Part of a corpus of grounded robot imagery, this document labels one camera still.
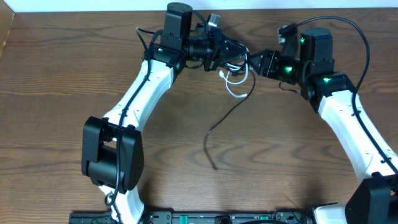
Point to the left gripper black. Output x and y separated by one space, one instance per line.
217 50

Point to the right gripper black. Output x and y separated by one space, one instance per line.
270 60

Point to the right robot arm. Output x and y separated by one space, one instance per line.
307 60

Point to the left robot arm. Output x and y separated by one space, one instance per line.
112 151

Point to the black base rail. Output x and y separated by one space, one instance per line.
279 216

